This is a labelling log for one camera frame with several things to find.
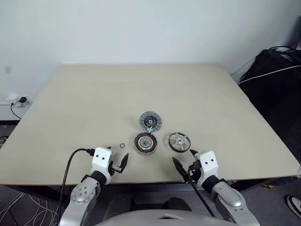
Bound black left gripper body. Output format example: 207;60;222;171
109;161;122;175

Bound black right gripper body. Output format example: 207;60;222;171
187;161;203;185

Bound silver spoked motor rotor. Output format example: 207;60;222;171
168;131;190;153

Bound motor stator with copper windings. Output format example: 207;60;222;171
134;132;161;155

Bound motor end cover with circuit board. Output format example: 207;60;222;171
139;111;163;133

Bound grey robot torso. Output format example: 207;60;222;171
94;209;226;226

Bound large black bag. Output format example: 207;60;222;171
237;48;301;163

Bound dark monitor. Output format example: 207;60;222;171
293;17;301;50

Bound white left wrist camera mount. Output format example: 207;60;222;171
90;146;114;186

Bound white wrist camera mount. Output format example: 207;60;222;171
90;146;114;186
196;150;220;189

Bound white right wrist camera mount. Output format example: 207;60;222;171
196;150;220;189

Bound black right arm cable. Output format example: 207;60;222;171
188;164;217;218

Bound white floor cables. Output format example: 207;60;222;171
0;192;64;226

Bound thin black adapter cable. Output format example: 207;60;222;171
9;101;23;120

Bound thick white cable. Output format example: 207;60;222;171
237;65;301;84

